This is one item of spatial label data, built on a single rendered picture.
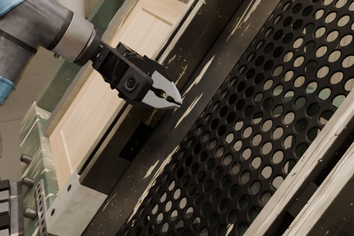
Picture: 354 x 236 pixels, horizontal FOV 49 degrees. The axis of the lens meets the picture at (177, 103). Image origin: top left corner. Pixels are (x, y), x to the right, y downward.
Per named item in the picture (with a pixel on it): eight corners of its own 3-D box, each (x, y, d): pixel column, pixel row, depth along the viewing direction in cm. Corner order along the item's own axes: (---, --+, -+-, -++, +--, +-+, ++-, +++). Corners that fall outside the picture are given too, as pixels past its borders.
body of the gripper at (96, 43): (145, 55, 75) (92, 21, 70) (157, 67, 68) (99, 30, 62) (124, 87, 76) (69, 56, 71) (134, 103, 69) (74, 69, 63)
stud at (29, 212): (32, 215, 96) (21, 212, 94) (38, 207, 96) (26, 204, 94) (33, 222, 94) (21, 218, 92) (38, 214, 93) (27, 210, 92)
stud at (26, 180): (30, 185, 108) (20, 181, 106) (35, 177, 107) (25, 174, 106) (30, 189, 106) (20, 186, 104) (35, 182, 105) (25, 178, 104)
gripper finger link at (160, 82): (181, 84, 78) (145, 60, 74) (192, 94, 73) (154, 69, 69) (173, 96, 79) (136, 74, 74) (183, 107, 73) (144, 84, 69)
